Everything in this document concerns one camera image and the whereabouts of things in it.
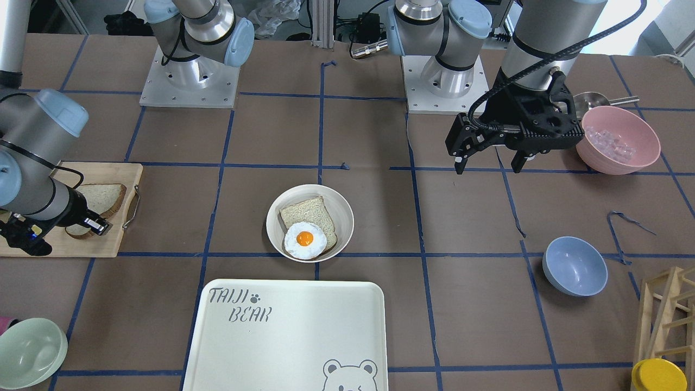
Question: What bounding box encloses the fried egg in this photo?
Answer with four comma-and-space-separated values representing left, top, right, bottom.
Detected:
283, 221, 327, 261

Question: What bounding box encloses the cream bear tray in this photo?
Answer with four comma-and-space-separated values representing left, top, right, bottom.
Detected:
182, 279, 389, 390

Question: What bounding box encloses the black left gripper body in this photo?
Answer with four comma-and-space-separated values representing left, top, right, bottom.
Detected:
445, 70, 584, 161

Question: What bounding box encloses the green bowl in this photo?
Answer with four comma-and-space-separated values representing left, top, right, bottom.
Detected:
1, 318, 68, 389

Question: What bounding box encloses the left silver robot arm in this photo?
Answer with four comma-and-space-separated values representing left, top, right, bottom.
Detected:
387, 1, 605, 174

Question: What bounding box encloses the wooden rack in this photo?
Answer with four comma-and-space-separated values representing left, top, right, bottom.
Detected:
633, 267, 694, 381

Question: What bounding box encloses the blue bowl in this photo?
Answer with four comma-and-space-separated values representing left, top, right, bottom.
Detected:
542, 237, 608, 297

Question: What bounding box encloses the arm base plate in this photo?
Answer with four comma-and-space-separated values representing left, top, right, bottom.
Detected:
402, 55, 488, 115
140, 47, 240, 109

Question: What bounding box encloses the pink cloth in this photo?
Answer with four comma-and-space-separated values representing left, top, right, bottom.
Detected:
0, 316, 20, 336

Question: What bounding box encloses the aluminium frame post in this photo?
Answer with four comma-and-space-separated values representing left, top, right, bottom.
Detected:
306, 1, 337, 51

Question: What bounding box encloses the wooden cutting board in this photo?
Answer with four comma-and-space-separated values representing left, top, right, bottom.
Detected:
45, 161, 143, 258

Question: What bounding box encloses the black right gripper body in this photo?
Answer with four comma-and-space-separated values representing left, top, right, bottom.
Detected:
1, 187, 93, 256

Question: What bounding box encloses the bread slice on plate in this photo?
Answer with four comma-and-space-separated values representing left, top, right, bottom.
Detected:
280, 196, 338, 253

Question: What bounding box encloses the pink bowl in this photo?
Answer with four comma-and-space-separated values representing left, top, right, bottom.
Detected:
576, 106, 662, 175

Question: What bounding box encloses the round cream plate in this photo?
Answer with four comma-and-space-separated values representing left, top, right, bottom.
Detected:
266, 185, 355, 263

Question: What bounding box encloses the metal scoop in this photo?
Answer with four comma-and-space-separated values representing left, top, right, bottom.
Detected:
573, 92, 640, 119

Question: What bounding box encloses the bread slice from board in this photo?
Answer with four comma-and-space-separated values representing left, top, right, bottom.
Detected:
65, 184, 127, 239

